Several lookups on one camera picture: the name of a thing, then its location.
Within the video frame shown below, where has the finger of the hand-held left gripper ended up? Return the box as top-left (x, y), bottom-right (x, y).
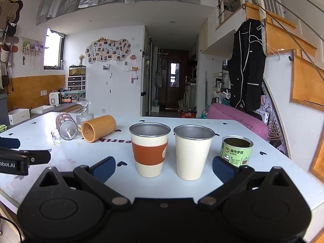
top-left (0, 137), bottom-right (21, 149)
top-left (22, 149), bottom-right (52, 165)

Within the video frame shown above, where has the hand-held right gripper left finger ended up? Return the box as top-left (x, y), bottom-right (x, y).
top-left (38, 156), bottom-right (131, 208)

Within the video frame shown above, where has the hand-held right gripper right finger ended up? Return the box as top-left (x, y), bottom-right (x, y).
top-left (197, 156), bottom-right (298, 208)

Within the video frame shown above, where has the bamboo cup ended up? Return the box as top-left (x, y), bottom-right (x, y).
top-left (81, 115), bottom-right (117, 144)

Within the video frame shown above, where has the plain cream metal cup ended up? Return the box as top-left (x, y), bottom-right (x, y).
top-left (173, 124), bottom-right (215, 181)

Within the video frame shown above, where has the cream cup with orange sleeve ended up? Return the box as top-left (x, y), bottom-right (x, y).
top-left (129, 123), bottom-right (171, 178)

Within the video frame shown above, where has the green labelled tin can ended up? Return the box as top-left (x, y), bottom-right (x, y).
top-left (219, 135), bottom-right (254, 168)

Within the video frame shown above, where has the white tray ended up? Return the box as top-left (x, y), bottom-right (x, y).
top-left (31, 105), bottom-right (55, 114)
top-left (8, 108), bottom-right (30, 125)

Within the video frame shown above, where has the grey storage box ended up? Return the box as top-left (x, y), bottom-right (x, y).
top-left (0, 93), bottom-right (11, 127)

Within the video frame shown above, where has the pink ribbed glass jar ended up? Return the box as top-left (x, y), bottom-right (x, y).
top-left (51, 112), bottom-right (78, 141)

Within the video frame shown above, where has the pink cushioned chair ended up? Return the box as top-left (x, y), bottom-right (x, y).
top-left (207, 103), bottom-right (269, 141)

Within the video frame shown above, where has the clear glass goblet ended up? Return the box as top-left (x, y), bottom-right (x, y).
top-left (76, 101), bottom-right (95, 130)

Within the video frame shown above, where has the small white appliance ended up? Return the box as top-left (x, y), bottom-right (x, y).
top-left (49, 92), bottom-right (62, 106)

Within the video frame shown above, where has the red box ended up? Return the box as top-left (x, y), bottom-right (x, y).
top-left (180, 109), bottom-right (198, 118)

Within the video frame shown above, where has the white pegboard panel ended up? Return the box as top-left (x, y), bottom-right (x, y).
top-left (258, 80), bottom-right (289, 158)

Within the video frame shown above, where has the washing machine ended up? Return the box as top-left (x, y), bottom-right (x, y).
top-left (184, 84), bottom-right (197, 107)

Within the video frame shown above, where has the small drawer unit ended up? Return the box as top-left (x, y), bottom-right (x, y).
top-left (67, 75), bottom-right (87, 92)

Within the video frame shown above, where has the glass fish tank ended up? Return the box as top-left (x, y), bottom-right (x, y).
top-left (68, 65), bottom-right (87, 77)

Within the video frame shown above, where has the dark brown door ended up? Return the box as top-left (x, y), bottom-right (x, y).
top-left (165, 49), bottom-right (189, 110)

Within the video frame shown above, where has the window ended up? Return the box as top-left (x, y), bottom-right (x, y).
top-left (43, 28), bottom-right (65, 70)

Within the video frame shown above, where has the hanging tote bag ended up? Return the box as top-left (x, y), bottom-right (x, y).
top-left (154, 70), bottom-right (164, 88)

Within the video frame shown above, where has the black jacket with white trim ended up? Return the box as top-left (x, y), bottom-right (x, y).
top-left (229, 18), bottom-right (267, 112)

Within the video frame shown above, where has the cloud-shaped photo board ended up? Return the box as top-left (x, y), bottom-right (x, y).
top-left (85, 37), bottom-right (131, 64)

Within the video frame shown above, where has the wooden staircase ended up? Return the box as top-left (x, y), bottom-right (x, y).
top-left (245, 1), bottom-right (324, 183)

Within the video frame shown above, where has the wall hook rack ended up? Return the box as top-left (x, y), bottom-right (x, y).
top-left (20, 36), bottom-right (45, 62)

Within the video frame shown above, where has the wall coat rack with bags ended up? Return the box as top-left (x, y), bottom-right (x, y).
top-left (0, 0), bottom-right (24, 65)

